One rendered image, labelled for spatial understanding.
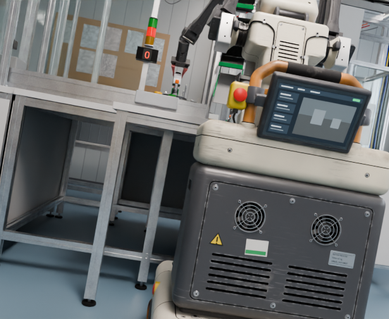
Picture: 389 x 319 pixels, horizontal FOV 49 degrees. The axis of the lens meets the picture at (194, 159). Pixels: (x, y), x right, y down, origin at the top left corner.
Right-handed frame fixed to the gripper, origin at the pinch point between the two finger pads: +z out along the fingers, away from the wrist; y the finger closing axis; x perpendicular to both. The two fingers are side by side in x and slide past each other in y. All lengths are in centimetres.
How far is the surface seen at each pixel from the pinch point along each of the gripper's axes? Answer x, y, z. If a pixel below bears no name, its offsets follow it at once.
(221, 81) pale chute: -4.1, -24.5, 0.3
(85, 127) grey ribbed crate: -135, 72, 132
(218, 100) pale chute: 12.9, -23.2, 3.6
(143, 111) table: 62, 14, -9
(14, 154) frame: 51, 71, 32
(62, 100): 35, 53, 7
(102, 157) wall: -243, 68, 246
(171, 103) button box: 31.2, 1.9, 0.8
